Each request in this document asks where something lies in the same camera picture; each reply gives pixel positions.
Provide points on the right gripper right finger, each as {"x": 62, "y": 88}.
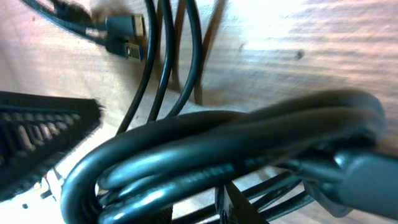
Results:
{"x": 234, "y": 208}

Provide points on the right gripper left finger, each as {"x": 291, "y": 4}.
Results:
{"x": 37, "y": 132}

